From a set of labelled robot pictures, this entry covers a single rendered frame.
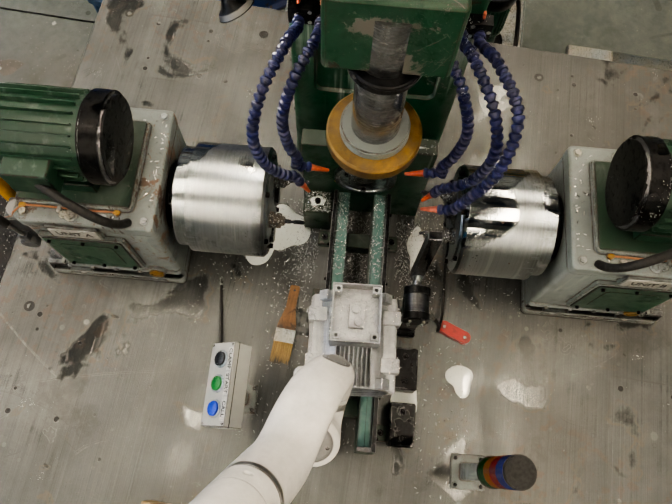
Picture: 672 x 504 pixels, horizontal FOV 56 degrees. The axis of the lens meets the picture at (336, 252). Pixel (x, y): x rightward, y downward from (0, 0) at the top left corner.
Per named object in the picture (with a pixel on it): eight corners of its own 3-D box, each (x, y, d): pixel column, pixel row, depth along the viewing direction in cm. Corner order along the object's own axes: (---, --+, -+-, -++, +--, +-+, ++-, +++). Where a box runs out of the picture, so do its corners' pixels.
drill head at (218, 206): (153, 166, 160) (123, 113, 136) (296, 179, 159) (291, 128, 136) (134, 259, 151) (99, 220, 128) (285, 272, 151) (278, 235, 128)
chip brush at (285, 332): (286, 284, 162) (286, 283, 161) (305, 287, 162) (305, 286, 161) (268, 362, 155) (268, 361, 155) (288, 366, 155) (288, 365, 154)
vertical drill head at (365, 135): (329, 123, 134) (334, -58, 88) (413, 130, 133) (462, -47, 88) (321, 200, 128) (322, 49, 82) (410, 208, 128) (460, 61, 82)
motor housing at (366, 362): (312, 307, 148) (311, 285, 130) (392, 312, 148) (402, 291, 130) (305, 393, 141) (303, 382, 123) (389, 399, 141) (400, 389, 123)
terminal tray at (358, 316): (331, 291, 133) (331, 281, 127) (381, 294, 133) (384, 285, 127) (327, 347, 130) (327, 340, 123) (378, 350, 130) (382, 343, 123)
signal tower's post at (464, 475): (450, 452, 149) (497, 446, 110) (484, 455, 149) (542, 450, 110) (449, 488, 147) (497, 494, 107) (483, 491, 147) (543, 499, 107)
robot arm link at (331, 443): (302, 372, 106) (286, 420, 108) (295, 405, 93) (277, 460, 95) (349, 387, 106) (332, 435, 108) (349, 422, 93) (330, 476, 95)
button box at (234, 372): (230, 347, 136) (211, 342, 132) (253, 345, 132) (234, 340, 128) (218, 429, 130) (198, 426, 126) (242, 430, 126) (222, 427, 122)
